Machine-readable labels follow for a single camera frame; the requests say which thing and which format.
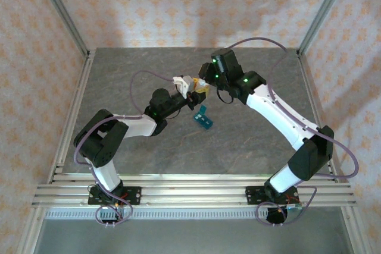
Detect small green circuit board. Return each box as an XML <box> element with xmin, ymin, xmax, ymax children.
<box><xmin>284</xmin><ymin>202</ymin><xmax>304</xmax><ymax>212</ymax></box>

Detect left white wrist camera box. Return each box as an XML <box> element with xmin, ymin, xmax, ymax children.
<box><xmin>172</xmin><ymin>75</ymin><xmax>193</xmax><ymax>99</ymax></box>

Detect grey metal sheet panel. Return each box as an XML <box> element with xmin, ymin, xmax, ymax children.
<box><xmin>32</xmin><ymin>218</ymin><xmax>357</xmax><ymax>254</ymax></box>

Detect orange patterned cloth backdrop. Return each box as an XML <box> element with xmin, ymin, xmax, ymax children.
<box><xmin>0</xmin><ymin>0</ymin><xmax>381</xmax><ymax>254</ymax></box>

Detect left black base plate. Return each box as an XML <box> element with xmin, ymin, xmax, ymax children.
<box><xmin>88</xmin><ymin>186</ymin><xmax>142</xmax><ymax>206</ymax></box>

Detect aluminium mounting rails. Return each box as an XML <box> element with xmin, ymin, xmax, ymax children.
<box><xmin>31</xmin><ymin>173</ymin><xmax>358</xmax><ymax>209</ymax></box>

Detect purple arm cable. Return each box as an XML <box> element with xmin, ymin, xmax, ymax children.
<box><xmin>73</xmin><ymin>70</ymin><xmax>176</xmax><ymax>227</ymax></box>
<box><xmin>229</xmin><ymin>37</ymin><xmax>360</xmax><ymax>227</ymax></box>

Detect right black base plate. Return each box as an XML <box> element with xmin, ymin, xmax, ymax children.
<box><xmin>245</xmin><ymin>185</ymin><xmax>299</xmax><ymax>206</ymax></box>

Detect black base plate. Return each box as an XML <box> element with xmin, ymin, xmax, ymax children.
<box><xmin>245</xmin><ymin>185</ymin><xmax>299</xmax><ymax>206</ymax></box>
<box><xmin>88</xmin><ymin>186</ymin><xmax>142</xmax><ymax>206</ymax></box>

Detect aluminium side rail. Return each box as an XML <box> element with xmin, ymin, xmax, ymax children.
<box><xmin>296</xmin><ymin>51</ymin><xmax>340</xmax><ymax>183</ymax></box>
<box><xmin>47</xmin><ymin>50</ymin><xmax>96</xmax><ymax>183</ymax></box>

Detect aluminium frame post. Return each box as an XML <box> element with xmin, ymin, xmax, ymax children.
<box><xmin>297</xmin><ymin>0</ymin><xmax>355</xmax><ymax>58</ymax></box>
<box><xmin>31</xmin><ymin>0</ymin><xmax>92</xmax><ymax>58</ymax></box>

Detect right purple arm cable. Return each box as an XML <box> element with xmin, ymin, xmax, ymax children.
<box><xmin>229</xmin><ymin>37</ymin><xmax>360</xmax><ymax>227</ymax></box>

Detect grey slotted cable duct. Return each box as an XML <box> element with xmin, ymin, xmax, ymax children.
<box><xmin>44</xmin><ymin>208</ymin><xmax>303</xmax><ymax>219</ymax></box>

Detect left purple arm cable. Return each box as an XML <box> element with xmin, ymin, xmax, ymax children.
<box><xmin>73</xmin><ymin>70</ymin><xmax>176</xmax><ymax>227</ymax></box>

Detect teal pill organizer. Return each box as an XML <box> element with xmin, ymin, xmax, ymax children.
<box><xmin>192</xmin><ymin>104</ymin><xmax>214</xmax><ymax>130</ymax></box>

